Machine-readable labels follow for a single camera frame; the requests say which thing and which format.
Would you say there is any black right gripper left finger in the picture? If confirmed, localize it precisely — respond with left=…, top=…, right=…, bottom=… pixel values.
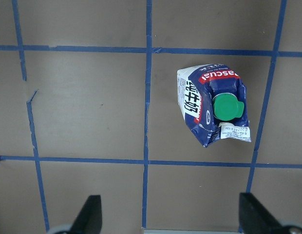
left=69, top=195, right=102, bottom=234

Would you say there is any blue white milk carton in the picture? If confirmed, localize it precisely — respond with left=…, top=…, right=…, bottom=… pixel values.
left=177, top=64, right=251, bottom=147

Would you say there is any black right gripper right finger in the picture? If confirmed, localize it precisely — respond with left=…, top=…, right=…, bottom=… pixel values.
left=239, top=193, right=283, bottom=234

